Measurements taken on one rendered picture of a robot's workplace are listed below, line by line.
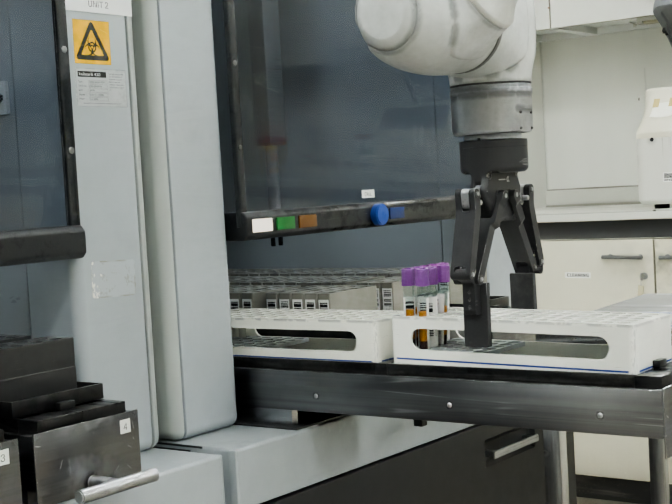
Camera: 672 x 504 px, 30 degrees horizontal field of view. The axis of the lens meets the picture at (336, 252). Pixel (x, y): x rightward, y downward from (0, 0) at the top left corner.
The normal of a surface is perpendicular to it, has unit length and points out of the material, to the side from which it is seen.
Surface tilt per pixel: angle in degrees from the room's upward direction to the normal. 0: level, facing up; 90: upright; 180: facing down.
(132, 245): 90
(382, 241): 90
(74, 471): 90
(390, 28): 90
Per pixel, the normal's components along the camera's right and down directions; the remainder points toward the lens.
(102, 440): 0.80, -0.01
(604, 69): -0.60, 0.07
